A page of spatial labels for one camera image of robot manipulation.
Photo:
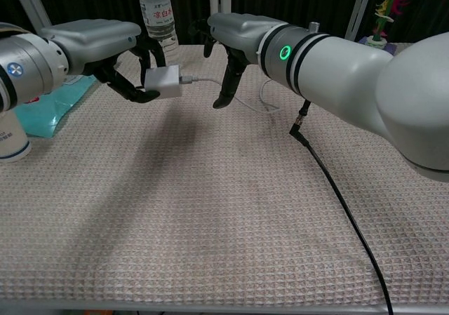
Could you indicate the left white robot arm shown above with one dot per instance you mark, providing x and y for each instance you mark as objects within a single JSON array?
[{"x": 31, "y": 66}]

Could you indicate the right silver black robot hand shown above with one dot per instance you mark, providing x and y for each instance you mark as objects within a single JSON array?
[{"x": 238, "y": 34}]

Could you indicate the colourful artificial flower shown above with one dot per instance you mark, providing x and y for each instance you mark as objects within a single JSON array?
[{"x": 386, "y": 10}]

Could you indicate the white power adapter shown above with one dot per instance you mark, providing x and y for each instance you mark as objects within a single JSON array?
[{"x": 165, "y": 81}]

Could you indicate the purple cube vase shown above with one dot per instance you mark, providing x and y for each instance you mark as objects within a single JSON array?
[{"x": 377, "y": 45}]

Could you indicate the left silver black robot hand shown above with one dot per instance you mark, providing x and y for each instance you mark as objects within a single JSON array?
[{"x": 94, "y": 43}]

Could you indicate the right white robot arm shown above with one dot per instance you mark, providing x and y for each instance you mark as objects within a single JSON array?
[{"x": 350, "y": 76}]

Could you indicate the teal wet wipes pack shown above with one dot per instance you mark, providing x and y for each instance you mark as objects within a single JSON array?
[{"x": 45, "y": 115}]

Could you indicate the clear plastic water bottle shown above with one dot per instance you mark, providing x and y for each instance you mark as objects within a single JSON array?
[{"x": 159, "y": 17}]

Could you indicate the white paper cup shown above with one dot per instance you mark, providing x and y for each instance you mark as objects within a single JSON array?
[{"x": 12, "y": 143}]

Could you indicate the beige waffle tablecloth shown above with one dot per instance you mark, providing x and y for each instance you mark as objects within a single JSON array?
[{"x": 196, "y": 206}]

